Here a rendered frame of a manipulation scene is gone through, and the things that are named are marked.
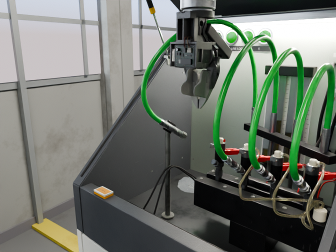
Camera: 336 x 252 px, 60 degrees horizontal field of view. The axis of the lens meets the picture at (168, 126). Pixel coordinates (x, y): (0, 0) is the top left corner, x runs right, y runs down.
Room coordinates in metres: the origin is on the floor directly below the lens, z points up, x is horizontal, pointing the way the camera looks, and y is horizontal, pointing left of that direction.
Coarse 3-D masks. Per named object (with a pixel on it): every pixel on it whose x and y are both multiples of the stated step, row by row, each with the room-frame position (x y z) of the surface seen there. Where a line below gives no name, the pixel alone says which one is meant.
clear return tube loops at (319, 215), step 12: (288, 156) 0.64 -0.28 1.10; (288, 168) 0.61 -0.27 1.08; (240, 180) 0.61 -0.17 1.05; (240, 192) 0.60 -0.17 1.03; (312, 192) 0.52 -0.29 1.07; (312, 204) 0.56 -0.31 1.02; (288, 216) 0.54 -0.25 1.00; (300, 216) 0.54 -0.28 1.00; (312, 216) 0.57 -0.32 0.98; (324, 216) 0.55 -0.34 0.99; (312, 228) 0.49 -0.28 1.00
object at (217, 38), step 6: (210, 24) 0.66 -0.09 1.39; (210, 30) 0.66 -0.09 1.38; (210, 36) 0.66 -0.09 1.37; (216, 36) 0.68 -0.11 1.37; (216, 42) 0.68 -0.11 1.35; (222, 42) 0.70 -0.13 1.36; (222, 48) 0.70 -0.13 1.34; (228, 48) 0.72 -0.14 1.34; (222, 54) 0.71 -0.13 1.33; (228, 54) 0.72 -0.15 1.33
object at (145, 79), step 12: (228, 24) 0.86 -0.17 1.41; (240, 36) 0.88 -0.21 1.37; (156, 60) 0.77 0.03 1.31; (252, 60) 0.90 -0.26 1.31; (144, 72) 0.76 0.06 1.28; (252, 72) 0.91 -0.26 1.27; (144, 84) 0.75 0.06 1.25; (144, 96) 0.75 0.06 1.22; (252, 108) 0.91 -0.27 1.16; (156, 120) 0.77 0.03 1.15
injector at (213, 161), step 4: (224, 144) 0.76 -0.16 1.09; (224, 148) 0.76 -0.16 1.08; (216, 152) 0.76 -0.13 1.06; (224, 152) 0.76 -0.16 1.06; (216, 156) 0.76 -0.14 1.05; (212, 160) 0.74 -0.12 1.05; (216, 160) 0.75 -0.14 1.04; (220, 160) 0.75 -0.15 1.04; (216, 164) 0.74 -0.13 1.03; (220, 164) 0.75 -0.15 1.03; (216, 168) 0.76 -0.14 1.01; (220, 168) 0.76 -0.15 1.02; (216, 172) 0.76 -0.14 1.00; (220, 172) 0.76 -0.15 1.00; (216, 176) 0.76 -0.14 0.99; (220, 176) 0.76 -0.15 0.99; (216, 180) 0.76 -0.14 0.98; (220, 180) 0.76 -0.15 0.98
